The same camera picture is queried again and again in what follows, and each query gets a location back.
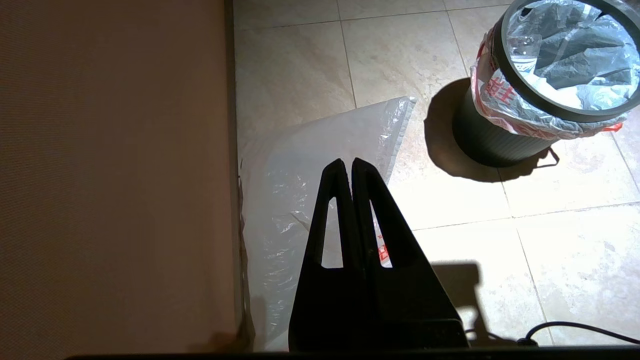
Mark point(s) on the clear discarded water bottle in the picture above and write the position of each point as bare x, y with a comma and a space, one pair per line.
525, 52

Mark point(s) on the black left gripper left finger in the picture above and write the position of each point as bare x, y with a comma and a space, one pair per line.
320, 310

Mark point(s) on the black round trash bin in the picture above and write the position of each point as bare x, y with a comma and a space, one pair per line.
495, 145

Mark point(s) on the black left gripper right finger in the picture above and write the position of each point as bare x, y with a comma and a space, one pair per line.
405, 300

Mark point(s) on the new white plastic bag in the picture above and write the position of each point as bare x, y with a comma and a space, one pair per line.
310, 150

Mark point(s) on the used red-printed trash bag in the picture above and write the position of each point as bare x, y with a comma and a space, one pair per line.
575, 50

